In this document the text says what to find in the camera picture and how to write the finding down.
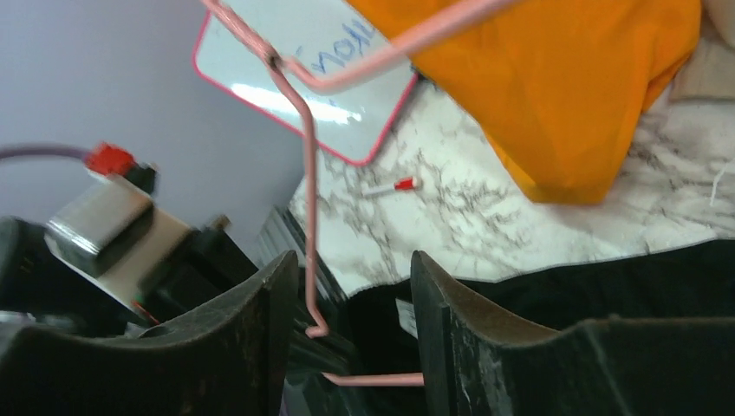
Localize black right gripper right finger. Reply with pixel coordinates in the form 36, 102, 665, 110
410, 250, 735, 416

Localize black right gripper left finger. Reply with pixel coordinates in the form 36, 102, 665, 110
1, 251, 299, 415

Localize black shorts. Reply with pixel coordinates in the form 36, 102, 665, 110
338, 237, 735, 416

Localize pink wire hanger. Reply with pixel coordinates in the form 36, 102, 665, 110
200, 0, 524, 388

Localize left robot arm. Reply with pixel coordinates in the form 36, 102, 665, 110
1, 217, 258, 337

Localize orange shorts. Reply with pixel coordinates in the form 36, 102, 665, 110
347, 0, 703, 206

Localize red capped marker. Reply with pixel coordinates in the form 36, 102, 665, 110
362, 176, 422, 198

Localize pink framed whiteboard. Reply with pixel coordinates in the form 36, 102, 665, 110
193, 0, 418, 166

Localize beige garment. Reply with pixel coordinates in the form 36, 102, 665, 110
669, 0, 734, 101

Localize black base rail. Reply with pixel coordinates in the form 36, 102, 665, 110
254, 206, 348, 315

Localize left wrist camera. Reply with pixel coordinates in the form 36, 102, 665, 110
44, 142, 193, 311

